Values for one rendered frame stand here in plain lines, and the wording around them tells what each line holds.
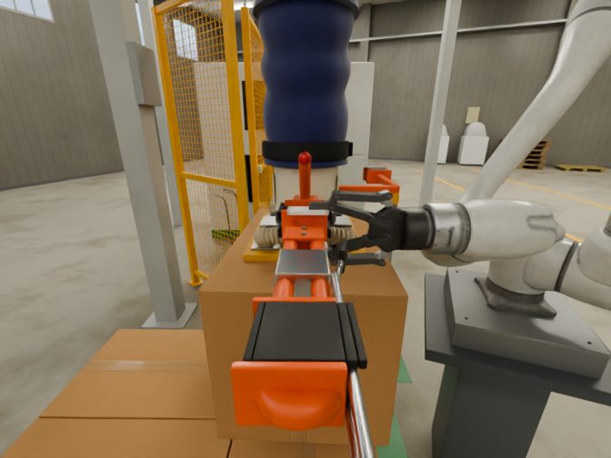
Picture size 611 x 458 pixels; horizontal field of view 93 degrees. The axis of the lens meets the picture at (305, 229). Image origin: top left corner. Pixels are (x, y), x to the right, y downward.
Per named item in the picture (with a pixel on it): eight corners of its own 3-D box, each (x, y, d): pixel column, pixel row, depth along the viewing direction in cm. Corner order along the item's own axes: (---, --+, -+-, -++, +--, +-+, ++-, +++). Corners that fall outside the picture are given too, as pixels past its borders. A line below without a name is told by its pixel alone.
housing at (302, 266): (278, 278, 40) (277, 248, 38) (328, 278, 40) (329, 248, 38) (273, 308, 33) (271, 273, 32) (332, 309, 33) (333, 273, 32)
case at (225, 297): (264, 298, 125) (258, 208, 112) (356, 301, 124) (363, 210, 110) (217, 439, 69) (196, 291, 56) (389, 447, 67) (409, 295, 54)
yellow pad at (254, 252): (264, 218, 100) (263, 204, 98) (293, 219, 100) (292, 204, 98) (243, 262, 68) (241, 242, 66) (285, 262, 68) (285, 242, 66)
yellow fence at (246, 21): (270, 237, 372) (262, 48, 300) (278, 237, 371) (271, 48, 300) (254, 285, 262) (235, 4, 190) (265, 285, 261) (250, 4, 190)
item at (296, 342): (255, 341, 28) (253, 295, 26) (334, 342, 28) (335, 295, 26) (235, 427, 20) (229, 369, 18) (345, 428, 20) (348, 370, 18)
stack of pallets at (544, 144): (535, 166, 984) (542, 139, 953) (544, 170, 908) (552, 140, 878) (492, 164, 1026) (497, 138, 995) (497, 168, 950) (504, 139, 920)
